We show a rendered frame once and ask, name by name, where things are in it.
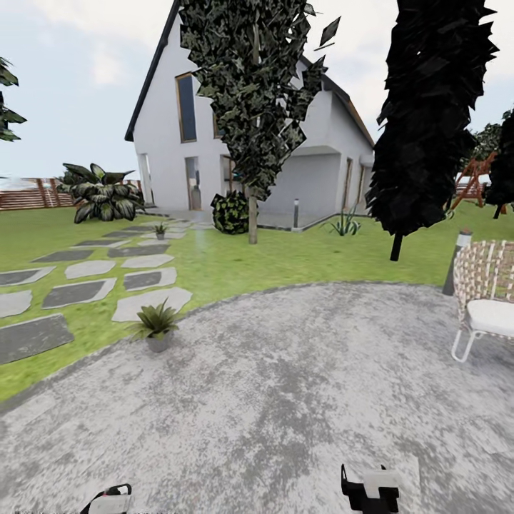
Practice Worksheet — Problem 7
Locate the insectifuge atomizer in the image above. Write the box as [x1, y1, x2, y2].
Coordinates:
[105, 483, 132, 496]

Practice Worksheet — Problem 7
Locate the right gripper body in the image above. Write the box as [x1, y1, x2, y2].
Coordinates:
[347, 483, 399, 514]

